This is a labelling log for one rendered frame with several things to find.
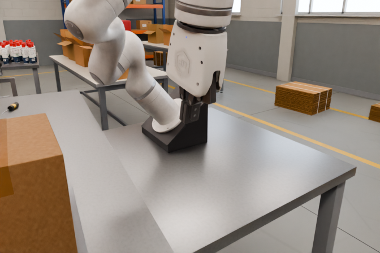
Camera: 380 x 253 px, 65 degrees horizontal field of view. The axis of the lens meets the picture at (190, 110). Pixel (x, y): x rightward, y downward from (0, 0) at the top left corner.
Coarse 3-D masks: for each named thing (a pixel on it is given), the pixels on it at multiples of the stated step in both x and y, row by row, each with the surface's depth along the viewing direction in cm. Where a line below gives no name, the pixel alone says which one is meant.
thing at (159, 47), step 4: (144, 44) 602; (148, 44) 596; (152, 44) 596; (156, 44) 596; (160, 44) 596; (148, 48) 602; (152, 48) 587; (156, 48) 574; (160, 48) 551; (164, 48) 539; (168, 48) 530; (164, 52) 686; (164, 56) 689; (164, 60) 692; (164, 64) 694; (156, 68) 661; (164, 68) 697; (220, 92) 541
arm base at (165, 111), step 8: (160, 88) 124; (152, 96) 121; (160, 96) 123; (168, 96) 128; (144, 104) 123; (152, 104) 123; (160, 104) 124; (168, 104) 126; (176, 104) 132; (152, 112) 126; (160, 112) 126; (168, 112) 127; (176, 112) 130; (160, 120) 129; (168, 120) 129; (176, 120) 128; (160, 128) 132; (168, 128) 128
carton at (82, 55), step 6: (72, 42) 357; (78, 42) 366; (84, 42) 336; (78, 48) 351; (84, 48) 340; (78, 54) 355; (84, 54) 342; (78, 60) 360; (84, 60) 343; (84, 66) 345
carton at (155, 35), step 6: (150, 24) 625; (156, 24) 633; (162, 24) 602; (150, 30) 628; (156, 30) 598; (150, 36) 618; (156, 36) 601; (162, 36) 610; (150, 42) 623; (156, 42) 605; (162, 42) 614
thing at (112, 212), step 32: (32, 96) 208; (64, 96) 208; (64, 128) 150; (96, 128) 150; (64, 160) 118; (96, 160) 118; (96, 192) 97; (128, 192) 97; (96, 224) 82; (128, 224) 82
